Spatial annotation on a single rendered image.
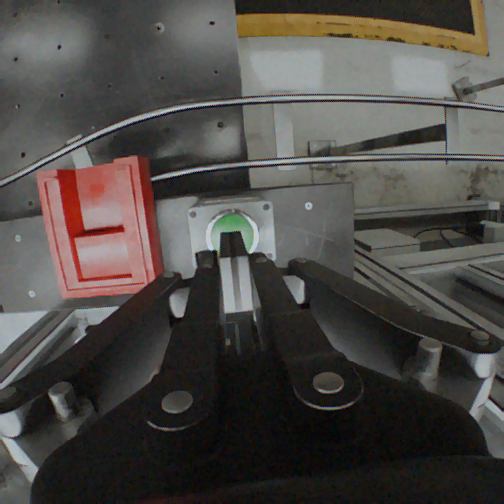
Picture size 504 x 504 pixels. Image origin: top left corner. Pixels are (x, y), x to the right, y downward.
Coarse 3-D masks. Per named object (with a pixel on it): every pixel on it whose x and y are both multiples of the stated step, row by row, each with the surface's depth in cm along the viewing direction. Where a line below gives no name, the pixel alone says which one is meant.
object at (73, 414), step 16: (64, 384) 6; (64, 400) 6; (80, 400) 7; (64, 416) 6; (80, 416) 6; (96, 416) 7; (32, 432) 5; (48, 432) 6; (64, 432) 6; (16, 448) 5; (32, 448) 5; (48, 448) 5; (32, 464) 5
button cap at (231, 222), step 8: (224, 216) 26; (232, 216) 26; (240, 216) 26; (216, 224) 26; (224, 224) 26; (232, 224) 26; (240, 224) 26; (248, 224) 26; (216, 232) 26; (248, 232) 27; (216, 240) 27; (248, 240) 27; (216, 248) 27; (248, 248) 27
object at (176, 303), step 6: (186, 282) 14; (180, 288) 13; (186, 288) 14; (222, 288) 15; (174, 294) 13; (180, 294) 14; (186, 294) 14; (222, 294) 15; (168, 300) 13; (174, 300) 13; (180, 300) 14; (186, 300) 14; (168, 306) 13; (174, 306) 13; (180, 306) 14; (168, 312) 14; (174, 312) 14; (180, 312) 14
